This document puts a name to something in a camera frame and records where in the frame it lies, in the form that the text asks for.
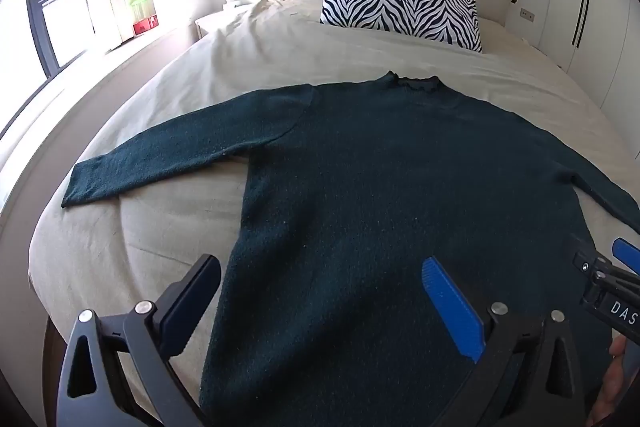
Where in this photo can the person's right hand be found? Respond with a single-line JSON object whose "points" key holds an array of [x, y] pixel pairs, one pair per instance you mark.
{"points": [[616, 382]]}

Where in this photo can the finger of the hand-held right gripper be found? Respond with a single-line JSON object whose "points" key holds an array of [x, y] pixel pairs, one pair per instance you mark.
{"points": [[592, 264], [627, 253]]}

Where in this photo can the red box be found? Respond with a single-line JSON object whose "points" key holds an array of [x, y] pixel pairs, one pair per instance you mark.
{"points": [[146, 26]]}

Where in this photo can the wall socket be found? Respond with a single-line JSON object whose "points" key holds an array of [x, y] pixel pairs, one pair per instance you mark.
{"points": [[527, 15]]}

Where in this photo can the green plastic container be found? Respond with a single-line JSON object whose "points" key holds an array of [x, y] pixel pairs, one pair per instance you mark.
{"points": [[139, 7]]}

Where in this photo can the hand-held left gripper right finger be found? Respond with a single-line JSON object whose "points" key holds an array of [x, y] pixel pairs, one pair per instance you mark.
{"points": [[450, 307]]}

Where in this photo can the white nightstand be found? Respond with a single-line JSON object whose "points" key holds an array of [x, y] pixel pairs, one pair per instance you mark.
{"points": [[220, 21]]}

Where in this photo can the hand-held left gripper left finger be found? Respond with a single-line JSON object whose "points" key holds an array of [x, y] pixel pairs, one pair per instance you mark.
{"points": [[190, 302]]}

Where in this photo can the tissue box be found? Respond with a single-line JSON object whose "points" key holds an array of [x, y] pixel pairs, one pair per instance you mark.
{"points": [[230, 2]]}

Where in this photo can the zebra print pillow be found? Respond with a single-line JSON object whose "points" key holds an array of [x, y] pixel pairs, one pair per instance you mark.
{"points": [[400, 7]]}

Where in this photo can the bed with beige sheet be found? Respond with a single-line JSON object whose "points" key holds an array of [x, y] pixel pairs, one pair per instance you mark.
{"points": [[280, 57]]}

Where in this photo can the dark green knit sweater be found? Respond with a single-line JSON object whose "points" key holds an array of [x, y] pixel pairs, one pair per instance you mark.
{"points": [[375, 207]]}

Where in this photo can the black framed window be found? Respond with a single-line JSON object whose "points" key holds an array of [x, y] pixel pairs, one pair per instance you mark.
{"points": [[50, 7]]}

